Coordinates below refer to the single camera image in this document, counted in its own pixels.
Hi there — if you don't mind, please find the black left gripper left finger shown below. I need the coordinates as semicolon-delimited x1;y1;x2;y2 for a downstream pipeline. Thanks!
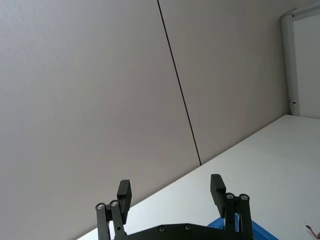
94;179;133;240

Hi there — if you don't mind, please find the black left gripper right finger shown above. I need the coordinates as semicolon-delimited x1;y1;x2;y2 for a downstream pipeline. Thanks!
210;173;254;238

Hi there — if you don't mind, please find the blue plastic box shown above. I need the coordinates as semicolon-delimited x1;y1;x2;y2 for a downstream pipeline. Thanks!
207;216;279;240

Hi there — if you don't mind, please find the thin brown cord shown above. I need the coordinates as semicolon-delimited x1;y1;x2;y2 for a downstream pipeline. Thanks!
305;224;320;240

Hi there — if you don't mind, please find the white panel with grey frame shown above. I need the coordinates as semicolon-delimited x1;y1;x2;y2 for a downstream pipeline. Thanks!
279;2;320;118

